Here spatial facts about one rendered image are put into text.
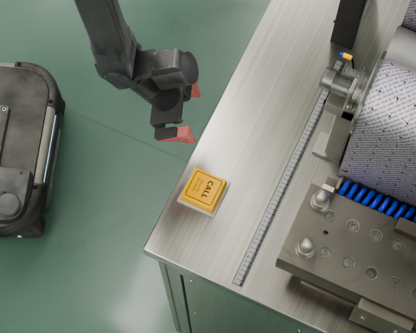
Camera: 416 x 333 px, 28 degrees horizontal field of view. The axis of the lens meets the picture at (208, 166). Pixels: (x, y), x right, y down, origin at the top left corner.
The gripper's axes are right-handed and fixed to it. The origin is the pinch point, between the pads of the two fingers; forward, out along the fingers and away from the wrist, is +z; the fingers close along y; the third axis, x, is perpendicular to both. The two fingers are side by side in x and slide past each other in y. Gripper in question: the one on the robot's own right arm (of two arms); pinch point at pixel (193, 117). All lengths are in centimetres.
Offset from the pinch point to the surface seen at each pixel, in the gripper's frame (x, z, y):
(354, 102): -34.6, -5.3, -5.1
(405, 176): -37.8, 10.9, -12.2
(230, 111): 1.5, 16.0, 8.7
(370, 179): -30.0, 14.9, -10.4
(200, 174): 4.5, 11.5, -6.7
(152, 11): 74, 78, 88
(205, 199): 3.3, 12.2, -11.9
